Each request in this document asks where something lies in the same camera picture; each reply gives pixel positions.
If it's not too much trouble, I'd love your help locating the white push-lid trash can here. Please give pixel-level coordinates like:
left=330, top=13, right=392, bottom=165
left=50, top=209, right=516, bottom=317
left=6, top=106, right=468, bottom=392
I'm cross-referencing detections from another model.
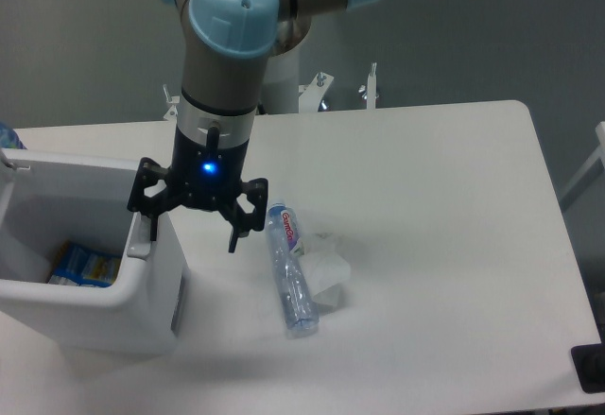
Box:
left=1, top=149, right=189, bottom=354

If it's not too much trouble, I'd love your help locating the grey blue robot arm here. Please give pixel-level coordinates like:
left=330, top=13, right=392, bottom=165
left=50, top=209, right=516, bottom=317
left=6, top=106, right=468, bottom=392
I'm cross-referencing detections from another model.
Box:
left=128, top=0, right=379, bottom=241

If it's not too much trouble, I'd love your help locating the blue yellow package in bin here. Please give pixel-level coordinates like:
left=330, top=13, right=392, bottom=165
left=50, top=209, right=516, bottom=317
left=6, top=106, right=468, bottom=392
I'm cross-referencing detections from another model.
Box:
left=47, top=241, right=121, bottom=288

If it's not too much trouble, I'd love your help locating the black table clamp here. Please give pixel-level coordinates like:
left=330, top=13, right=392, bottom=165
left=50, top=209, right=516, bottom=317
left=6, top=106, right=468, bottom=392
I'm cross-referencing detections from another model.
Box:
left=571, top=343, right=604, bottom=394

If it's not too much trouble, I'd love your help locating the white frame at right edge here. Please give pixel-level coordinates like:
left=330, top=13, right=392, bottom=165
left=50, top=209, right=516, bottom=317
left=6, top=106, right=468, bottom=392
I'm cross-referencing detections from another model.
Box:
left=559, top=122, right=604, bottom=212

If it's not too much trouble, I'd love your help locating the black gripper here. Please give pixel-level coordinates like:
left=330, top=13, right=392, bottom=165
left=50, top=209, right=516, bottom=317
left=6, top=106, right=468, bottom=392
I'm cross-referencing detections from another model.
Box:
left=127, top=128, right=268, bottom=252

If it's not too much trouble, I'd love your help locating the white pedestal base frame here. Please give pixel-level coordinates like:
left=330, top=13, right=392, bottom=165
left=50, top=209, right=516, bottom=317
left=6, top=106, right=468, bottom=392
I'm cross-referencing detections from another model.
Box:
left=163, top=61, right=380, bottom=121

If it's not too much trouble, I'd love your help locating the clear plastic water bottle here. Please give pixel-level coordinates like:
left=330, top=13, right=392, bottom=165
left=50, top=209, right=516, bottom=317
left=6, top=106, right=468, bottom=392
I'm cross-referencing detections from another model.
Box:
left=265, top=199, right=320, bottom=338

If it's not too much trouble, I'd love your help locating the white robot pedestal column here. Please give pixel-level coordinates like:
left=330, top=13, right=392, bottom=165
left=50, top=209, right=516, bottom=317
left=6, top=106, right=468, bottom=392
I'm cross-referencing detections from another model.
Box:
left=260, top=17, right=312, bottom=114

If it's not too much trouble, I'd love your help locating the crumpled white tissue paper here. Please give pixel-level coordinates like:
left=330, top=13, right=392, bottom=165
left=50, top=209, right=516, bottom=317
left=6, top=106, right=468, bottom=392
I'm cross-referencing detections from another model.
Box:
left=299, top=233, right=352, bottom=313

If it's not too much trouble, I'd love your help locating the blue patterned object left edge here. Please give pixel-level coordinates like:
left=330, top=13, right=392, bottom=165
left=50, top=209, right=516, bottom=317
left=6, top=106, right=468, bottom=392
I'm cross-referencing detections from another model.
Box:
left=0, top=122, right=26, bottom=149

